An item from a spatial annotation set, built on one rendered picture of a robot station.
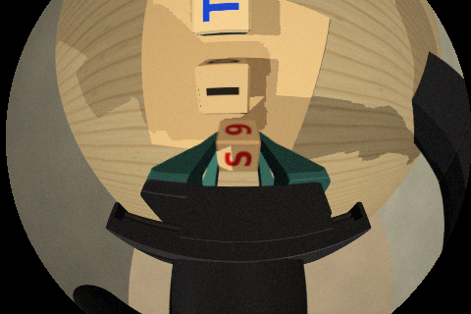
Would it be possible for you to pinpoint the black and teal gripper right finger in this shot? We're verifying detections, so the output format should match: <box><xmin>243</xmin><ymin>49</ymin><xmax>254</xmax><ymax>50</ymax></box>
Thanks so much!
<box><xmin>258</xmin><ymin>131</ymin><xmax>331</xmax><ymax>191</ymax></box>

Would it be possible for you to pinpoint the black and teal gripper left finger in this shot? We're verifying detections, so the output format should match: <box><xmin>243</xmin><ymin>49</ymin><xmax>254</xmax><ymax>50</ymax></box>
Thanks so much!
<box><xmin>146</xmin><ymin>132</ymin><xmax>219</xmax><ymax>186</ymax></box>

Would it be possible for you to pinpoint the tan flat mat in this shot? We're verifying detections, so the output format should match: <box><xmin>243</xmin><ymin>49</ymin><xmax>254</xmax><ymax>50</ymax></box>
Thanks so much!
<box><xmin>141</xmin><ymin>0</ymin><xmax>330</xmax><ymax>150</ymax></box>

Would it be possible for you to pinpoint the cream letter block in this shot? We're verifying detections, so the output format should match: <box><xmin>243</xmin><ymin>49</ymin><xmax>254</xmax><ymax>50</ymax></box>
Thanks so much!
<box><xmin>194</xmin><ymin>59</ymin><xmax>250</xmax><ymax>115</ymax></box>
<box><xmin>192</xmin><ymin>0</ymin><xmax>251</xmax><ymax>36</ymax></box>
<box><xmin>216</xmin><ymin>121</ymin><xmax>261</xmax><ymax>172</ymax></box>

